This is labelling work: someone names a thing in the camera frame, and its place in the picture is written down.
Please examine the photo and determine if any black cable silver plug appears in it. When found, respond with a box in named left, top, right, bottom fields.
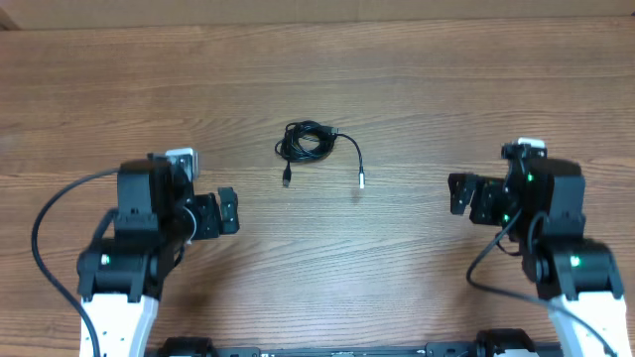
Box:
left=285, top=120, right=367, bottom=189

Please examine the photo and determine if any black usb cable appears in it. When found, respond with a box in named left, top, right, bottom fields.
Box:
left=274, top=121, right=338, bottom=188

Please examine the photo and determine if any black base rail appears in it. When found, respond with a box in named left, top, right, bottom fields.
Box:
left=146, top=337, right=563, bottom=357

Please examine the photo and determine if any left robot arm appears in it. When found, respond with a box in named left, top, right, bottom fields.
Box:
left=77, top=148, right=239, bottom=356

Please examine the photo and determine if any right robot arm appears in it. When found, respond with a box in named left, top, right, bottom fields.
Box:
left=447, top=138, right=632, bottom=356

